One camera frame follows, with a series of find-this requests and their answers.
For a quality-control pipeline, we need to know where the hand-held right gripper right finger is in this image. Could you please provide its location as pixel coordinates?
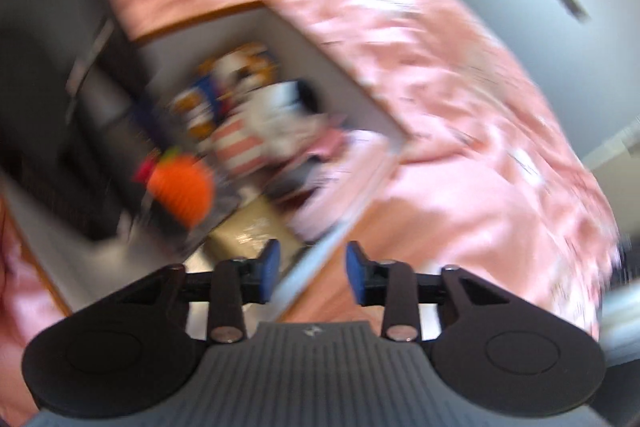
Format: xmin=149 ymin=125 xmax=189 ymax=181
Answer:
xmin=346 ymin=241 xmax=511 ymax=343

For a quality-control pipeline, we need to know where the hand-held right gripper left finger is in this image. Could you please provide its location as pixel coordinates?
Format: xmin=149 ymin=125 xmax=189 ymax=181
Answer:
xmin=112 ymin=239 xmax=282 ymax=344

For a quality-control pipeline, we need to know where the orange fuzzy toy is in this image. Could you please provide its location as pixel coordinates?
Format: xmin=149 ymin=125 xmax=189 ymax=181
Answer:
xmin=132 ymin=147 xmax=216 ymax=230

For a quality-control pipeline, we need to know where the white plush with black hat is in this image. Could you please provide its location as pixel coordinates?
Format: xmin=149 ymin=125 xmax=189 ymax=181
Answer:
xmin=210 ymin=79 xmax=331 ymax=178

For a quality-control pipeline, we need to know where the brown and white dog plush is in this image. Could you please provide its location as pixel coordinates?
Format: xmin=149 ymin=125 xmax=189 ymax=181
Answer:
xmin=170 ymin=42 xmax=281 ymax=142

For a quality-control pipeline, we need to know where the orange storage box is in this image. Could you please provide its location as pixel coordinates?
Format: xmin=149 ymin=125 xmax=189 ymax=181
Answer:
xmin=0 ymin=0 xmax=411 ymax=323

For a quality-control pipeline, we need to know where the pink pouch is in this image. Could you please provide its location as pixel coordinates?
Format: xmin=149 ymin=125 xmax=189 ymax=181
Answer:
xmin=290 ymin=129 xmax=396 ymax=243

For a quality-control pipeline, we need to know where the pink printed blanket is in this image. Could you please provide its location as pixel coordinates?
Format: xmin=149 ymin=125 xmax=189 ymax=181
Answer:
xmin=0 ymin=0 xmax=626 ymax=427

